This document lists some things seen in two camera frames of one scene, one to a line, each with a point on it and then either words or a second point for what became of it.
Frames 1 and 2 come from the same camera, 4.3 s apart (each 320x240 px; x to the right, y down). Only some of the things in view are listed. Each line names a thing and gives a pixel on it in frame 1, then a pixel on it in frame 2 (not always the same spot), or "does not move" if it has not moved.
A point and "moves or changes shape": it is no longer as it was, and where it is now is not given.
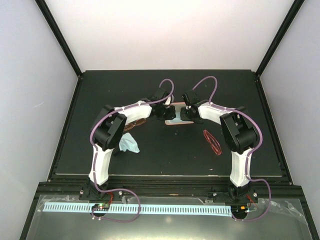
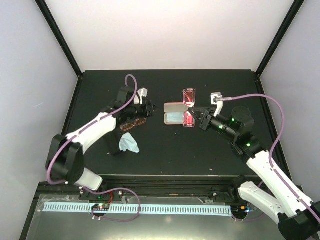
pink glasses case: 178,105 does not move
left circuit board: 105,206 does not move
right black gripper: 184,118 -> 205,119
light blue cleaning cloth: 128,143 does not move
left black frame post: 57,30 does not move
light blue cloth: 177,118 does not move
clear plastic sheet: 71,218 does not move
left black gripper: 171,115 -> 147,113
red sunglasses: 214,143 moves or changes shape
